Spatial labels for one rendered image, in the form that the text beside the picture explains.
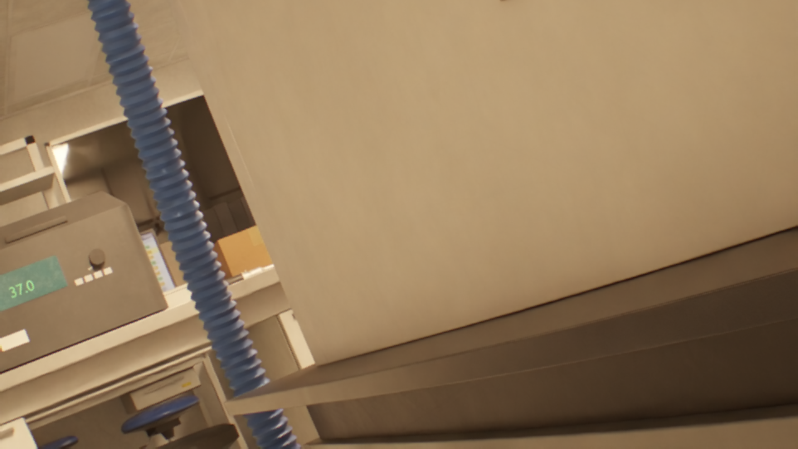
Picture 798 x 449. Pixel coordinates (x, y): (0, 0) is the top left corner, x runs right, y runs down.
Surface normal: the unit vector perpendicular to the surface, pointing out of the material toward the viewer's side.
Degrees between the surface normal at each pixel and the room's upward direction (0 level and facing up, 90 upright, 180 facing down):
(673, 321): 90
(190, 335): 90
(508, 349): 90
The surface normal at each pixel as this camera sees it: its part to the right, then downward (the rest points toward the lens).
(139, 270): 0.35, -0.24
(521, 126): -0.85, 0.33
